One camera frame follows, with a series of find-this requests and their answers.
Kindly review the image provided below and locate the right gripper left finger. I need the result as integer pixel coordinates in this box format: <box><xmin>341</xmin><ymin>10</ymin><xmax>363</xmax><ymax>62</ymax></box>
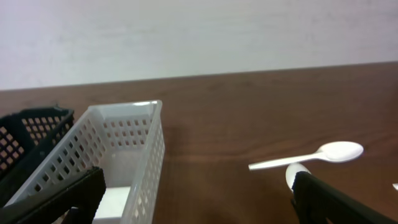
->
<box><xmin>1</xmin><ymin>167</ymin><xmax>106</xmax><ymax>223</ymax></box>

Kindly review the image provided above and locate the white spoon vertical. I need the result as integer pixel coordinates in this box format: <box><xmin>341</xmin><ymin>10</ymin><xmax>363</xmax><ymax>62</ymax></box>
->
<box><xmin>285</xmin><ymin>163</ymin><xmax>311</xmax><ymax>192</ymax></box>

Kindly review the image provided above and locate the white spoon horizontal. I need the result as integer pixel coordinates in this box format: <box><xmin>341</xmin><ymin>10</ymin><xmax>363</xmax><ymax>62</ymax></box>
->
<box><xmin>248</xmin><ymin>141</ymin><xmax>364</xmax><ymax>170</ymax></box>

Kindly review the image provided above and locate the black perforated plastic basket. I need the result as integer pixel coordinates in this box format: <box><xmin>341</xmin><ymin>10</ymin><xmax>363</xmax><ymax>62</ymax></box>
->
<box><xmin>1</xmin><ymin>106</ymin><xmax>74</xmax><ymax>207</ymax></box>

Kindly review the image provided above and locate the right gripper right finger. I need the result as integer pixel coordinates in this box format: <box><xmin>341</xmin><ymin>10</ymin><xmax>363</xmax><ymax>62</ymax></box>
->
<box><xmin>291</xmin><ymin>171</ymin><xmax>397</xmax><ymax>224</ymax></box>

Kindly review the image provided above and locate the clear perforated plastic basket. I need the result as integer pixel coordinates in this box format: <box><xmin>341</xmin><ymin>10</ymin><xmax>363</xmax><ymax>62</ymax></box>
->
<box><xmin>7</xmin><ymin>100</ymin><xmax>165</xmax><ymax>223</ymax></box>

